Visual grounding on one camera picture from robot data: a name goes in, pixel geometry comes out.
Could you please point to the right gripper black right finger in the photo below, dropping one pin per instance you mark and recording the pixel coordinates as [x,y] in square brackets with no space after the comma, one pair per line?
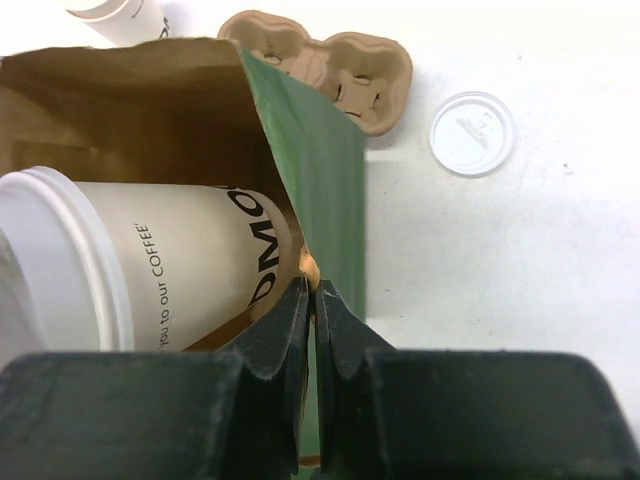
[386,413]

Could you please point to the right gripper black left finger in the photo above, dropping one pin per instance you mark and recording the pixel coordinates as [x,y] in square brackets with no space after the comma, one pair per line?
[232,414]

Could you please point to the white paper coffee cup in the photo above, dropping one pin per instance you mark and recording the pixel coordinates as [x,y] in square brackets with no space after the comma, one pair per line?
[194,257]

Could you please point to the clear plastic cup lid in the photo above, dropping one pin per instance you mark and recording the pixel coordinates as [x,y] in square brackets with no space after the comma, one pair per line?
[472,134]

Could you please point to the green paper takeout bag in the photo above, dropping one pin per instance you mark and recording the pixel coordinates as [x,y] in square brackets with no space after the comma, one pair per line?
[197,112]

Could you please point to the stacked white paper cups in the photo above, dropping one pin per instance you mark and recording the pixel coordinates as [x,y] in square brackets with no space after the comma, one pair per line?
[123,22]

